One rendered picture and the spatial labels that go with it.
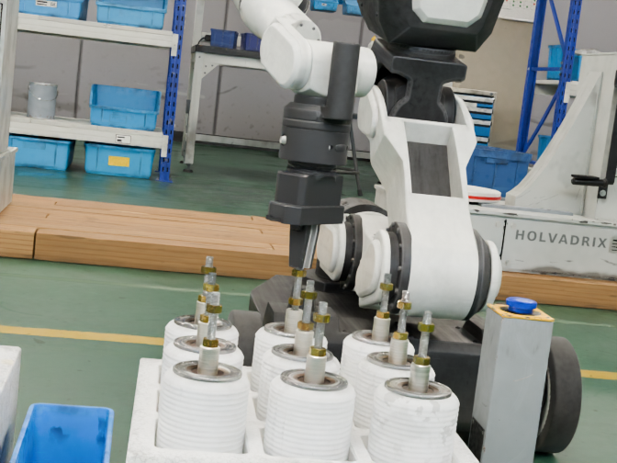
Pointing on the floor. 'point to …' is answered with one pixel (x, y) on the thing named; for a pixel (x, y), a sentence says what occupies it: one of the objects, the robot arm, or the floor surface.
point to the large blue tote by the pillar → (497, 168)
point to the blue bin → (64, 434)
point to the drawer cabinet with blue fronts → (479, 111)
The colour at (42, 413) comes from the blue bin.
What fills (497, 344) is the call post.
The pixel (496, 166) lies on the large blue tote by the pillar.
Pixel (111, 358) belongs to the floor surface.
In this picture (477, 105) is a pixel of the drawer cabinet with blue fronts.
